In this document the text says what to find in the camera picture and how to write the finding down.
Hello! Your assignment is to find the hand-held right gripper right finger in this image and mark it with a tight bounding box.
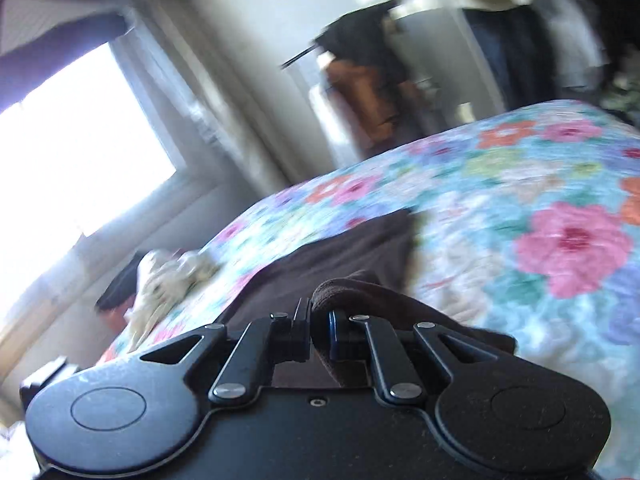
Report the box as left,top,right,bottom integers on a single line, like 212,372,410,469
326,309,501,407

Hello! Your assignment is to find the dark brown garment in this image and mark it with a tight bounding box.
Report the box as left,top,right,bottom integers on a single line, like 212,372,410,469
220,210,517,391

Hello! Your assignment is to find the black cloth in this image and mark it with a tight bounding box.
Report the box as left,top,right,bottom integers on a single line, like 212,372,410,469
95,252,151,312

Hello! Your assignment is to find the orange hanging garment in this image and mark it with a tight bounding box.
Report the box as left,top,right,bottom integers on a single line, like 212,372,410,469
324,57,408,148

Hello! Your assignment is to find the black hanging garment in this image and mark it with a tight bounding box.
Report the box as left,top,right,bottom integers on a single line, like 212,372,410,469
280,0,418,91

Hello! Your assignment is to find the purple curtain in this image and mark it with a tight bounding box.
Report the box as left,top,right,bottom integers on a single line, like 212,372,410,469
0,0,128,113

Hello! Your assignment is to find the window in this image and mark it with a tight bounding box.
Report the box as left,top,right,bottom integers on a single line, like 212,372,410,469
0,42,179,311

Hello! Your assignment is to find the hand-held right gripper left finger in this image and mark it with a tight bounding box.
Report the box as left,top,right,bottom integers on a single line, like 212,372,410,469
137,297,313,406

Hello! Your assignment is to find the floral quilt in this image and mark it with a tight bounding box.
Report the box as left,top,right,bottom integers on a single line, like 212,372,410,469
97,100,640,480

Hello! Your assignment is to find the dark blue hanging garment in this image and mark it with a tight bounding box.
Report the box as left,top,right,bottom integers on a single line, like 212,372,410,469
462,5,556,113

